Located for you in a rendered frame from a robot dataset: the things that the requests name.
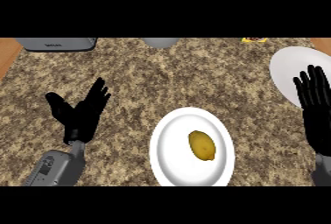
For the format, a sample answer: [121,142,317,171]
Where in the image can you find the white oval plate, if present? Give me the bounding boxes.
[149,107,236,187]

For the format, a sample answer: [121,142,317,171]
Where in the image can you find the grey round container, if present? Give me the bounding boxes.
[140,37,181,49]

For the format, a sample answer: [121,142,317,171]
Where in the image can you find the white round plate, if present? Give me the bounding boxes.
[268,45,331,109]

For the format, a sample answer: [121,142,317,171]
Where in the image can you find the grey appliance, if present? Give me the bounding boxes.
[14,37,99,53]

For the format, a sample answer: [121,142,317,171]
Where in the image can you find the yellow lemon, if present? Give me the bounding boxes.
[187,129,217,162]

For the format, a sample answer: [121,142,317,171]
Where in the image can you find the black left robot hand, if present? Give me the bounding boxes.
[44,77,112,146]

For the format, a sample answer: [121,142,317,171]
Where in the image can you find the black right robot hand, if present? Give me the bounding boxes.
[292,65,331,156]

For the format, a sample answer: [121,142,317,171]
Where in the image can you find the yellow packet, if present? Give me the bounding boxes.
[240,37,268,44]

